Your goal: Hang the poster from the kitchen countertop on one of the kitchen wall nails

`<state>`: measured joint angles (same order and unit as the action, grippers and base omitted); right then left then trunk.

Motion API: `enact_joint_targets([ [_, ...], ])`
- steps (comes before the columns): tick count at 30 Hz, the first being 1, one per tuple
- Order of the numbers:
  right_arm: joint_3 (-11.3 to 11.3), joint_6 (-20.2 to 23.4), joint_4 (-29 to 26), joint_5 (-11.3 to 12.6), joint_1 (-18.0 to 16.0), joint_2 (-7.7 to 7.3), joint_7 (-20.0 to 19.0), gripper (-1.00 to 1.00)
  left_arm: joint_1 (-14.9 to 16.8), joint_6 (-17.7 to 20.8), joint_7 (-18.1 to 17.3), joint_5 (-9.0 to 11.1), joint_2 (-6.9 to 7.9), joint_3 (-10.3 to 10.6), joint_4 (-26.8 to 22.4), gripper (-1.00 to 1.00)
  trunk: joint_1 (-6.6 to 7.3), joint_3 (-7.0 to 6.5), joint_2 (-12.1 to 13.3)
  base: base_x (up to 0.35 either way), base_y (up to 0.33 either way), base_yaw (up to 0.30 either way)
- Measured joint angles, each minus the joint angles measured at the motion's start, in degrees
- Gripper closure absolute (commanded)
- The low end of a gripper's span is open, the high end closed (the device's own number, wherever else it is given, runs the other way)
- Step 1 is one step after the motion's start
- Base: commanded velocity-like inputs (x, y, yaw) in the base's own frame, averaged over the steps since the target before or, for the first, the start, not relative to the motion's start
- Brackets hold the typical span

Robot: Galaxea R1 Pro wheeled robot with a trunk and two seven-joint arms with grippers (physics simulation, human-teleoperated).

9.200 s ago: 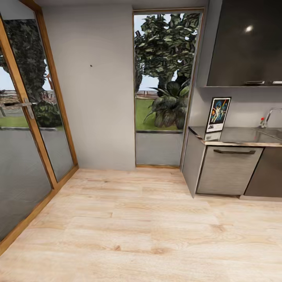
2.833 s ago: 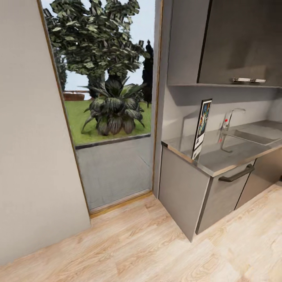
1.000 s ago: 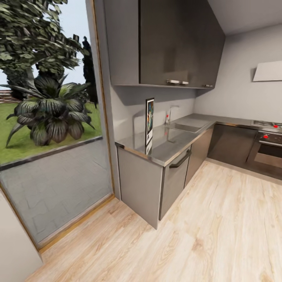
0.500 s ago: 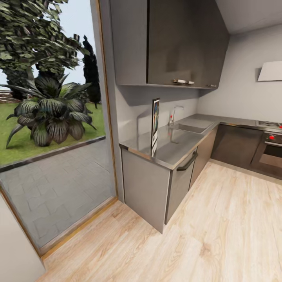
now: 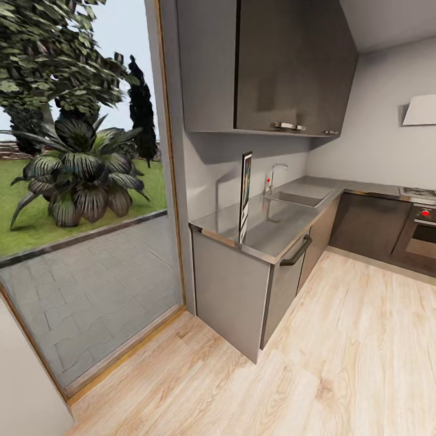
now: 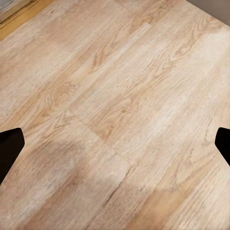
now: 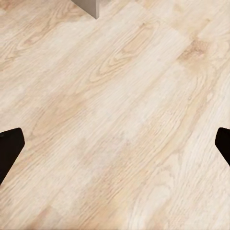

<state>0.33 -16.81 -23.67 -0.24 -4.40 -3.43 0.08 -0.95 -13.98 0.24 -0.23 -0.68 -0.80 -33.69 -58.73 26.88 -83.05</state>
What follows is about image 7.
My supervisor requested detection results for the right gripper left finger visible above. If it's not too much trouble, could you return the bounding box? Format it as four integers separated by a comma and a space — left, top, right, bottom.
0, 127, 25, 185

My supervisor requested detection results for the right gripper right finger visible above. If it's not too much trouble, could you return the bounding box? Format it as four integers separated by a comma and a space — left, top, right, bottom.
215, 127, 230, 165

